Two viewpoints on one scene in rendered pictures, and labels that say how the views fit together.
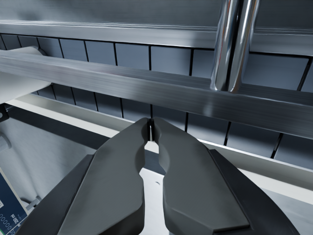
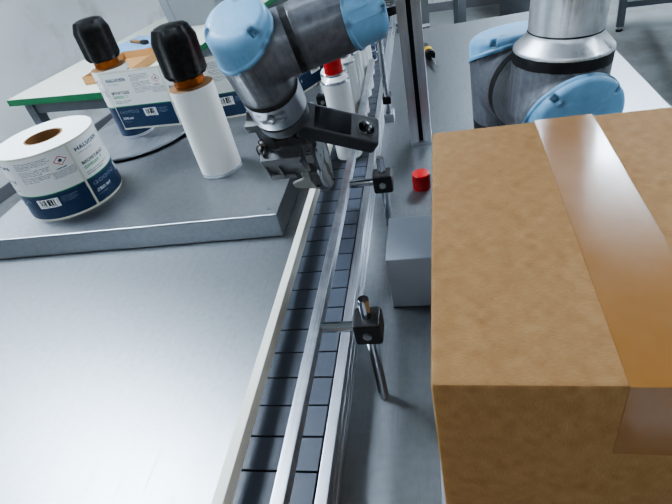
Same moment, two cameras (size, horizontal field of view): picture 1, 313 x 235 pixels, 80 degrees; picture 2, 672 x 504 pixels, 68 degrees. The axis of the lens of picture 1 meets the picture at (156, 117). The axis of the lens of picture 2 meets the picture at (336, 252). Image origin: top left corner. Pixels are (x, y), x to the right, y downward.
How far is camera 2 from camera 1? 0.73 m
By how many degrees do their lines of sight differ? 29
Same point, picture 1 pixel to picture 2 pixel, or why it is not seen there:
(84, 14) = not seen: hidden behind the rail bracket
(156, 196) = (255, 209)
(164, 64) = (352, 203)
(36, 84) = (340, 150)
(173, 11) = (378, 220)
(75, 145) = not seen: hidden behind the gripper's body
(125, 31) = (367, 190)
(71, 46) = (361, 170)
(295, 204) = (251, 288)
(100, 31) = not seen: hidden behind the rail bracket
